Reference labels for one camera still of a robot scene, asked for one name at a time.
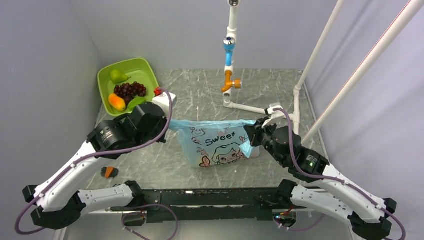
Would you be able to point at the white pvc pipe frame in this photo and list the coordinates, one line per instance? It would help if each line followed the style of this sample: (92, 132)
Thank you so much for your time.
(277, 37)

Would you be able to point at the green fake pear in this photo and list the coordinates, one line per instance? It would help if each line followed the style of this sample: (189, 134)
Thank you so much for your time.
(118, 76)

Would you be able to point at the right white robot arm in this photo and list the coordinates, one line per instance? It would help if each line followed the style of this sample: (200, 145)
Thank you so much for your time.
(345, 201)

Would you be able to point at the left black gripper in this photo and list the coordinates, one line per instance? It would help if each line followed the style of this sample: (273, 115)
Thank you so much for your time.
(164, 121)

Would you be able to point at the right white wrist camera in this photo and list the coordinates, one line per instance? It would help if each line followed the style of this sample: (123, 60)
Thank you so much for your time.
(273, 115)

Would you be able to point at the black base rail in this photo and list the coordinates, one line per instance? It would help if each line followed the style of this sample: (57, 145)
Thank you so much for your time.
(260, 203)

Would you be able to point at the green fake fruit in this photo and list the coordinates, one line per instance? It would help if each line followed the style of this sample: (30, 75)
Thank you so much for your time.
(136, 103)

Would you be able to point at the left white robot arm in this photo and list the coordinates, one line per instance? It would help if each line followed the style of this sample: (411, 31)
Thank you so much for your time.
(60, 201)

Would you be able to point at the orange fake mango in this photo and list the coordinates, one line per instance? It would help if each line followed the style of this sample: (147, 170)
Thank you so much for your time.
(117, 102)

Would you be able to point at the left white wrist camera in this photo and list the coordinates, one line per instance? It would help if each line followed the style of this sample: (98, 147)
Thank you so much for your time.
(161, 99)

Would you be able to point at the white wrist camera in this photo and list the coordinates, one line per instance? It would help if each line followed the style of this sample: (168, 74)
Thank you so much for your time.
(161, 99)
(273, 115)

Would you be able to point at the dark red fake grapes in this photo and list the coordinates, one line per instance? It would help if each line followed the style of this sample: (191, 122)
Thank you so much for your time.
(129, 91)

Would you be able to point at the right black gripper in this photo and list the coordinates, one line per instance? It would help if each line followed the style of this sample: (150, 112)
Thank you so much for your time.
(254, 130)

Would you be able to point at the blue printed plastic bag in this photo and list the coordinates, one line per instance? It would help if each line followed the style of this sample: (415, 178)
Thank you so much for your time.
(214, 143)

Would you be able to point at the orange black small object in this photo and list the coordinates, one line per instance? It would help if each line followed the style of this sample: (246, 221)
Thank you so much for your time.
(109, 172)

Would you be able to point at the green plastic tray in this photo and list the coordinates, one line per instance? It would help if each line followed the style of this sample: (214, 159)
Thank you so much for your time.
(138, 69)

